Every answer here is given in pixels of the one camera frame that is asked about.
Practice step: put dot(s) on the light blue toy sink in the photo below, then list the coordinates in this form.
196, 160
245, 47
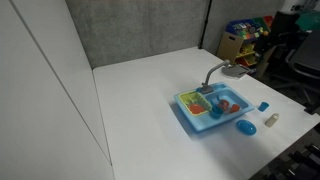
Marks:
203, 125

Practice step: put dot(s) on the small blue cup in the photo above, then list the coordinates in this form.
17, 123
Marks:
263, 106

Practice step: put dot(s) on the yellow dish rack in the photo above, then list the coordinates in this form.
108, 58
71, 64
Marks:
186, 97

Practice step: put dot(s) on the orange toy plate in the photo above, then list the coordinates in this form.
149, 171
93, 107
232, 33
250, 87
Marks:
196, 108

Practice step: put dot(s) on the grey toy faucet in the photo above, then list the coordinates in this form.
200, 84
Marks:
210, 73

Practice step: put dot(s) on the grey metal mounting plate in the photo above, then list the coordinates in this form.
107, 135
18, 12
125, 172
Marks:
235, 70

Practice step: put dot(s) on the black tripod pole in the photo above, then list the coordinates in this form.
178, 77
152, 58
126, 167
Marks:
205, 23

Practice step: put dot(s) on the blue toy plate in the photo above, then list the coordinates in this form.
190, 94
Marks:
246, 127

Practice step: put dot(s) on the wooden toy shelf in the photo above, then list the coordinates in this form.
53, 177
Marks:
240, 40

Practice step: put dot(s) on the black office chair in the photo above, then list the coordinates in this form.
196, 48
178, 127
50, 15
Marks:
300, 56

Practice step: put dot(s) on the black equipment rack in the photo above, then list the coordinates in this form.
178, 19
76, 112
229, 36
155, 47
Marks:
296, 163

